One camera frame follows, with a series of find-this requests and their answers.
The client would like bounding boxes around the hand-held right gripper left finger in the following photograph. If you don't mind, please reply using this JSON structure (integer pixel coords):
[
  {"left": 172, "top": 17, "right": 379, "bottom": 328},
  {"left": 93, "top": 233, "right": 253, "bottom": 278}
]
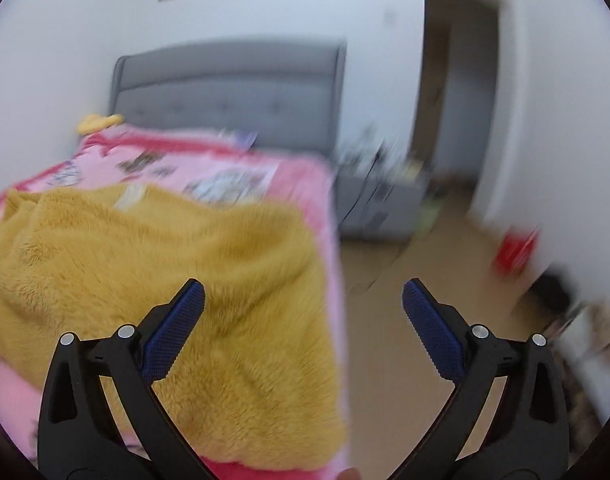
[{"left": 37, "top": 278, "right": 220, "bottom": 480}]

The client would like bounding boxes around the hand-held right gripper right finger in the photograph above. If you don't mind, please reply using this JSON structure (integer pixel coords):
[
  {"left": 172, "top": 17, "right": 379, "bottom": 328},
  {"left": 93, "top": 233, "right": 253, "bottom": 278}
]
[{"left": 390, "top": 278, "right": 570, "bottom": 480}]

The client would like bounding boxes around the yellow fleece hooded jacket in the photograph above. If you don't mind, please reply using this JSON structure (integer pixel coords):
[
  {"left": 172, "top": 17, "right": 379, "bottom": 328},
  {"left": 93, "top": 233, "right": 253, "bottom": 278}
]
[{"left": 0, "top": 182, "right": 348, "bottom": 471}]

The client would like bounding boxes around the beige striped clothes pile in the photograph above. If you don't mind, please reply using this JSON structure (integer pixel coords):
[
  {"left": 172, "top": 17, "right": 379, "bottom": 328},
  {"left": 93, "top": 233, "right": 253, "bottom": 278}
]
[{"left": 540, "top": 302, "right": 610, "bottom": 461}]

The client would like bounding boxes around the red paper bag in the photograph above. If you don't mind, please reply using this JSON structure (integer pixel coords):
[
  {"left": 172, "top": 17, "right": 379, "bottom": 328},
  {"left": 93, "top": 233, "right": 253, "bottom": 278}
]
[{"left": 491, "top": 227, "right": 540, "bottom": 276}]

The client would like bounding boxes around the light green trash bin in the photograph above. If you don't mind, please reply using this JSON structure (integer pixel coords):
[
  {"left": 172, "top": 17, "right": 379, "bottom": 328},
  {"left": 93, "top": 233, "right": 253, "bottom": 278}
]
[{"left": 417, "top": 197, "right": 443, "bottom": 236}]

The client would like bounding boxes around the black bag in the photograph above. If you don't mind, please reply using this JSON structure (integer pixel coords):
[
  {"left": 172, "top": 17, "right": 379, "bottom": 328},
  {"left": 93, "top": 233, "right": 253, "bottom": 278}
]
[{"left": 527, "top": 270, "right": 573, "bottom": 313}]

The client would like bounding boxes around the grey nightstand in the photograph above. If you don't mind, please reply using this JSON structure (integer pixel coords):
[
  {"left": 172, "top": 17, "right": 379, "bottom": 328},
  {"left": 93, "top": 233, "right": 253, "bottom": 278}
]
[{"left": 335, "top": 160, "right": 430, "bottom": 243}]

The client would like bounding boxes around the pink printed blanket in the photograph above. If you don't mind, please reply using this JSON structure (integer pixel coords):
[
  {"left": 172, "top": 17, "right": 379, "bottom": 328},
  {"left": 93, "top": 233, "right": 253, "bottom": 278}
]
[{"left": 0, "top": 127, "right": 353, "bottom": 480}]

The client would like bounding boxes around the yellow plush toy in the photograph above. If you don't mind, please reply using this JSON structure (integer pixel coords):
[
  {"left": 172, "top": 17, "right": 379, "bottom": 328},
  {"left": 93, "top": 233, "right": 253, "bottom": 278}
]
[{"left": 77, "top": 114, "right": 126, "bottom": 135}]

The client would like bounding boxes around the wooden door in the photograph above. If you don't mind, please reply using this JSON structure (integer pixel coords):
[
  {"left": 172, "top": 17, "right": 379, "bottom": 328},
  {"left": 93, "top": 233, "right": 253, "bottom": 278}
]
[{"left": 417, "top": 20, "right": 453, "bottom": 176}]

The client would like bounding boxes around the grey padded bed headboard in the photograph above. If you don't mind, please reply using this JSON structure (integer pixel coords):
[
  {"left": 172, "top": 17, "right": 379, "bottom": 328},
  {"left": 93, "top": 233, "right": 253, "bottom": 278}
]
[{"left": 109, "top": 39, "right": 346, "bottom": 158}]

